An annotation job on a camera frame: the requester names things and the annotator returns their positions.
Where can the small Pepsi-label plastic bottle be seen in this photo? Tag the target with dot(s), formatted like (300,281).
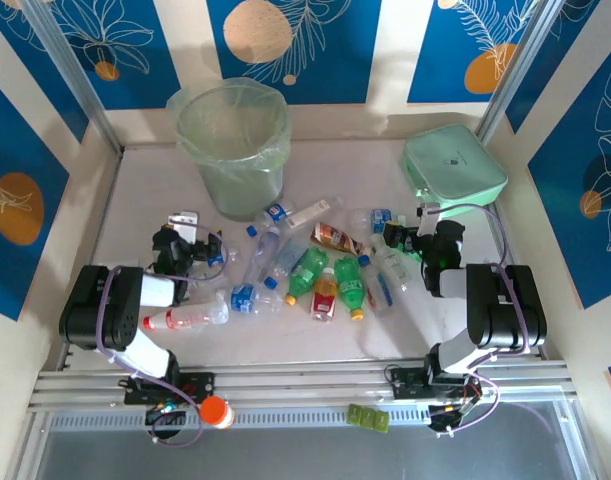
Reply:
(277,212)

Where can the grey metal sheet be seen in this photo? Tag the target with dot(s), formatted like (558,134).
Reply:
(305,455)

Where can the clear Pepsi bottle blue cap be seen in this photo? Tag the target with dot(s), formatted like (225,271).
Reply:
(217,260)

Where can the clear bottle red-blue label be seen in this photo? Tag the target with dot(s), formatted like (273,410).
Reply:
(377,292)

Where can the clear bottle white label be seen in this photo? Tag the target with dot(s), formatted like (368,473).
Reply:
(310,212)

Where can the aluminium upright post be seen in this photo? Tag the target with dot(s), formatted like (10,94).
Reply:
(515,65)
(70,65)

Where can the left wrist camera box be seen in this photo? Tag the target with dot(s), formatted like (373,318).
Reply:
(185,222)

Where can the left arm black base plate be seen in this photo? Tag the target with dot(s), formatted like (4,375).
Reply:
(200,385)

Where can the mint green zip case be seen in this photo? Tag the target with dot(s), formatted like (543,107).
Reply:
(450,165)

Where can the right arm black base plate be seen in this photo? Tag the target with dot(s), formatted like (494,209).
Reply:
(405,382)

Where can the bin with green liner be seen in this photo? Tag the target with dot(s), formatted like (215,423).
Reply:
(235,165)

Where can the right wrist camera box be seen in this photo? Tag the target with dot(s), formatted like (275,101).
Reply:
(427,220)

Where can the orange-capped small jar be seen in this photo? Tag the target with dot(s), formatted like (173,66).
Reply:
(214,409)

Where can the square clear bottle green label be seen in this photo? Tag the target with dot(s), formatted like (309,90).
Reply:
(392,265)

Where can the clear bottle pale blue label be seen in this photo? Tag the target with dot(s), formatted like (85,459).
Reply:
(290,257)

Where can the loose blue bottle cap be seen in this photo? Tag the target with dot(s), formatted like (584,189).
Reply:
(251,230)

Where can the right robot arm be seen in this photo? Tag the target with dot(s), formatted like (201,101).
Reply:
(505,310)

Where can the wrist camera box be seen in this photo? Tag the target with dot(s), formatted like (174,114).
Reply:
(427,220)
(185,222)

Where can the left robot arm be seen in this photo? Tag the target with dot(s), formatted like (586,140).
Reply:
(100,310)

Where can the clear bottle red cap label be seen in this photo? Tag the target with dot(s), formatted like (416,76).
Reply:
(185,317)

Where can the crushed green Sprite bottle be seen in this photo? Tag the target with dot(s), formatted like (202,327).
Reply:
(307,272)
(349,285)

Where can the orange tea bottle red label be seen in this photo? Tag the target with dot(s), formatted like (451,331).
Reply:
(325,300)

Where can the slim clear bottle blue cap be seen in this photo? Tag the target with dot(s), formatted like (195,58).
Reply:
(265,250)

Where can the aluminium rail beam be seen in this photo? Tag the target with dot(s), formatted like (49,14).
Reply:
(305,380)

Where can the crushed bottle bright blue label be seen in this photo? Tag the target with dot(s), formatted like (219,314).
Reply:
(242,297)

